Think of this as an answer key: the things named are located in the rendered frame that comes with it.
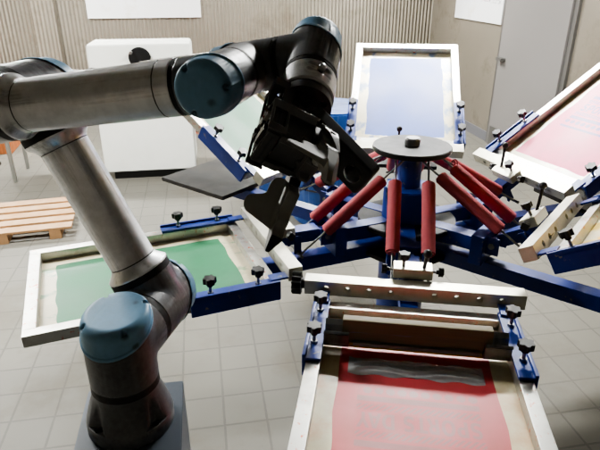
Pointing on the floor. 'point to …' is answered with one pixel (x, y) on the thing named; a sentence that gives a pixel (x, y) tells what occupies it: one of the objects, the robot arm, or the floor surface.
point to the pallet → (35, 218)
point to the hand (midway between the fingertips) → (299, 224)
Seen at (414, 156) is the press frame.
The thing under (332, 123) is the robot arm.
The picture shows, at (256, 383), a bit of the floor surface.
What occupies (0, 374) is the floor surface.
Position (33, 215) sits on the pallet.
